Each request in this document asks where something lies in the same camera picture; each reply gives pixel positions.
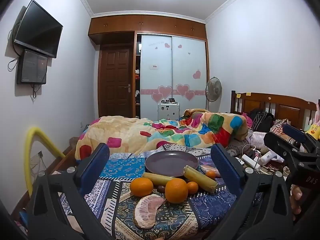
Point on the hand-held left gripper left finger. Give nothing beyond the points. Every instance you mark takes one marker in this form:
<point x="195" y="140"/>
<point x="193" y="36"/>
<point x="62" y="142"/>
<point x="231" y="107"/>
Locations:
<point x="96" y="165"/>

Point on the pink sweet potato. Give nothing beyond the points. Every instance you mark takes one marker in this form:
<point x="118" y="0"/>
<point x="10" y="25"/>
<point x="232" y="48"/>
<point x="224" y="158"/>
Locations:
<point x="207" y="168"/>

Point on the patterned blue bedsheet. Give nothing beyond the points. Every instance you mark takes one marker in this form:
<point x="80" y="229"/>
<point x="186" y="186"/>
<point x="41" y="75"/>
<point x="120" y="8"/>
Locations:
<point x="175" y="217"/>

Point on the striped cloth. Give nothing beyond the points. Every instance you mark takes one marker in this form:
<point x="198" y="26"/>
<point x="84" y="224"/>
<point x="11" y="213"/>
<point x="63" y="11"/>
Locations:
<point x="278" y="127"/>

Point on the large orange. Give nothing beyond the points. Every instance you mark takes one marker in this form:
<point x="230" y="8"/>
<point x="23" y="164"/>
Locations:
<point x="141" y="187"/>
<point x="176" y="190"/>

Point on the peeled pomelo segment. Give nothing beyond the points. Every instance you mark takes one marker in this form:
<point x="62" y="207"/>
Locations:
<point x="147" y="211"/>

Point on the white bottle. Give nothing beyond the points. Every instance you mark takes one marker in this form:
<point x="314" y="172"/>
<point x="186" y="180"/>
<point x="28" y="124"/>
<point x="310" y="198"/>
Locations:
<point x="266" y="157"/>

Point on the wall socket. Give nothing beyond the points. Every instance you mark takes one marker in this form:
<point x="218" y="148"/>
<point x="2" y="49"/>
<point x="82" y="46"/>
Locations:
<point x="40" y="155"/>

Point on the small black wall monitor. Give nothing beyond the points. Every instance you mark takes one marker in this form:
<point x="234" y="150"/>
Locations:
<point x="32" y="67"/>

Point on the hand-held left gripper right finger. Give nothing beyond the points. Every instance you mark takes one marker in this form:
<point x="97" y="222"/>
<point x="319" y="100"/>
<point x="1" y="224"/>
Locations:
<point x="222" y="165"/>

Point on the colourful patchwork blanket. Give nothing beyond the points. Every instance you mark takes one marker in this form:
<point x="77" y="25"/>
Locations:
<point x="155" y="132"/>

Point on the small dark jar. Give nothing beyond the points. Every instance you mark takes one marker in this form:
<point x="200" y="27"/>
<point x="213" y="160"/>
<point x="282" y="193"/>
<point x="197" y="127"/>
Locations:
<point x="171" y="100"/>

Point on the white power strip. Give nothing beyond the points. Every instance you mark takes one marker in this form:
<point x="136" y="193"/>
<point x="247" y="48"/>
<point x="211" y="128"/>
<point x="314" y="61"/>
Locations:
<point x="250" y="161"/>

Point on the yellow plush toy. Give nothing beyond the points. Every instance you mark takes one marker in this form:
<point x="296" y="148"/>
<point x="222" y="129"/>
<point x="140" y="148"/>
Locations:
<point x="313" y="130"/>

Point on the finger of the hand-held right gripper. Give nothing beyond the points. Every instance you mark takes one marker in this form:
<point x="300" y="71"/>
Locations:
<point x="277" y="142"/>
<point x="293" y="130"/>

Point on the pink cloth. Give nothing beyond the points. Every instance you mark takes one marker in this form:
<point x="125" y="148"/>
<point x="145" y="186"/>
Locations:
<point x="258" y="138"/>

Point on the purple plate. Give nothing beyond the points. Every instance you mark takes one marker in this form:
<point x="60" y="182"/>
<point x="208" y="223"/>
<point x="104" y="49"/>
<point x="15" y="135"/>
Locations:
<point x="171" y="165"/>

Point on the person's right hand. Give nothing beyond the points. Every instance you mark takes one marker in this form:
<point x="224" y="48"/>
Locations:
<point x="296" y="200"/>

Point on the standing electric fan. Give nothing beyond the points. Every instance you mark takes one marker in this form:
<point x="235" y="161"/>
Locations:
<point x="213" y="88"/>

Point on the brown wooden door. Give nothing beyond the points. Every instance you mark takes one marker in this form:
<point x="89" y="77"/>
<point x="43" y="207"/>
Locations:
<point x="115" y="82"/>

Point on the small orange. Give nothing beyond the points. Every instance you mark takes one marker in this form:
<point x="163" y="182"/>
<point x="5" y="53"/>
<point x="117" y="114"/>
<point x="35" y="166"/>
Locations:
<point x="192" y="187"/>
<point x="210" y="174"/>

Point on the black backpack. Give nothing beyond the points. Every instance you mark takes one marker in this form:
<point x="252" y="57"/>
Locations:
<point x="262" y="120"/>

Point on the wooden bed headboard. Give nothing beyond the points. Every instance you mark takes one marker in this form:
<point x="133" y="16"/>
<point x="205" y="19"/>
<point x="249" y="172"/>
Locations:
<point x="282" y="107"/>

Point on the wardrobe with heart stickers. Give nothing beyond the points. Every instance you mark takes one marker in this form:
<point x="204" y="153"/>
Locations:
<point x="172" y="75"/>

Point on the wooden overhead cabinet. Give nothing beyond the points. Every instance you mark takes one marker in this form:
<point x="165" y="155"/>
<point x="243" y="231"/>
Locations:
<point x="150" y="25"/>

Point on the black wall television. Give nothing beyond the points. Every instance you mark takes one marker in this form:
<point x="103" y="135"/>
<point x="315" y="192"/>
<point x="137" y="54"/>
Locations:
<point x="37" y="30"/>

